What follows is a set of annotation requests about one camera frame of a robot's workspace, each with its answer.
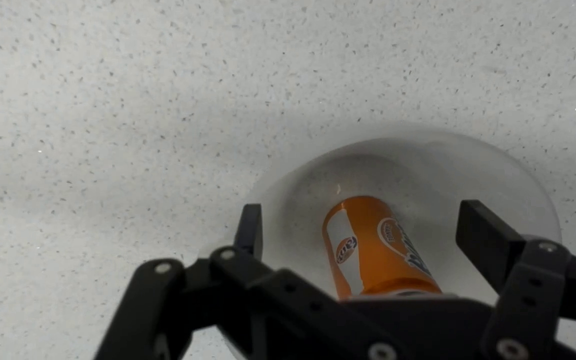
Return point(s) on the clear plastic bowl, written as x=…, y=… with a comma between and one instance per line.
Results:
x=422, y=174

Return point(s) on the orange fanta can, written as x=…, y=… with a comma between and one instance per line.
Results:
x=370, y=255

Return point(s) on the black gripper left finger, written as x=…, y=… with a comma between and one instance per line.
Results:
x=166, y=303

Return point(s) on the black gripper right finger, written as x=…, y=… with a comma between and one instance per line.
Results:
x=534, y=282

